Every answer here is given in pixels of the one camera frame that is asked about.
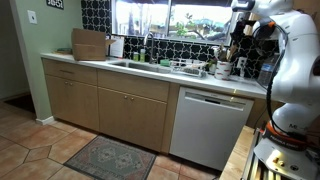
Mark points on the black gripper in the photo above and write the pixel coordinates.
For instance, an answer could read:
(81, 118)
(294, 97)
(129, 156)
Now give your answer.
(241, 28)

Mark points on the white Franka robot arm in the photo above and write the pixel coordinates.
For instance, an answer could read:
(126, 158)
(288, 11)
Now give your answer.
(296, 66)

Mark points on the metal robot base stand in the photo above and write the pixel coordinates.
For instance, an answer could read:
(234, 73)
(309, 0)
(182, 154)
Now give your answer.
(286, 166)

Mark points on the white crock with red peppers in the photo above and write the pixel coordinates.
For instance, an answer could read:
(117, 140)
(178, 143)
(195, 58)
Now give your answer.
(223, 70)

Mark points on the large clear water bottle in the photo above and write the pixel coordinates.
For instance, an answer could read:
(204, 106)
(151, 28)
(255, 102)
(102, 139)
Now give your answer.
(265, 73)

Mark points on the green sponge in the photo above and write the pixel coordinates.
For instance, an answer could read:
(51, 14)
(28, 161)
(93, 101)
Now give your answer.
(164, 62)

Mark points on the chrome kitchen faucet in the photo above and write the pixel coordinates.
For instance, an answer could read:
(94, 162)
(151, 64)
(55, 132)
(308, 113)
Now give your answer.
(150, 38)

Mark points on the kitchen window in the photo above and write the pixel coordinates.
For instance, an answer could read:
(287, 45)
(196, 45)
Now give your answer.
(146, 18)

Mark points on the green soap bottle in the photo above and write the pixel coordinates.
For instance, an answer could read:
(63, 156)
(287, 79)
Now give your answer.
(142, 56)

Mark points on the white dishwasher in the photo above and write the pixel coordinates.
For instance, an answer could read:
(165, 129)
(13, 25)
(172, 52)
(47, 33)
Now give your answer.
(208, 130)

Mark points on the stainless steel sink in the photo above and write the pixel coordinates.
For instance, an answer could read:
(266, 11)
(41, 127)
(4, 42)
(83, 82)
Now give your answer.
(140, 66)

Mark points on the white framed card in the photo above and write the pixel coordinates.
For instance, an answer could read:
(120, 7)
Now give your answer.
(117, 47)

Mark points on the light wooden board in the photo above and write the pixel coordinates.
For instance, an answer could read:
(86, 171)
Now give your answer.
(235, 160)

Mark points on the light wooden base cabinets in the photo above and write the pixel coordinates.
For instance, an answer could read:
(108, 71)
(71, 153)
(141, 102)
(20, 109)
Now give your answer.
(130, 113)

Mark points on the brown cardboard box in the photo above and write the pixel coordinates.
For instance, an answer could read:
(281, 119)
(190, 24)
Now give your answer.
(88, 45)

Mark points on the flat green tray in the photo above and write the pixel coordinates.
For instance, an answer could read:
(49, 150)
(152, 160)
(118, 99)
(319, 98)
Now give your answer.
(62, 51)

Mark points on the patterned green red rug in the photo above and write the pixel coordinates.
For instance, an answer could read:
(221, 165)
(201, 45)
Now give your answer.
(111, 160)

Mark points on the white wall power outlet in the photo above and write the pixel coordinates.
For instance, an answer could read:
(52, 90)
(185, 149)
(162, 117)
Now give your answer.
(242, 62)

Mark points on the black white wall art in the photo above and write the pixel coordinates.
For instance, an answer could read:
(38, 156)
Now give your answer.
(55, 3)

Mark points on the white light switch plate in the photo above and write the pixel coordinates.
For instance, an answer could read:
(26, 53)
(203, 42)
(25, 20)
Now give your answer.
(32, 16)

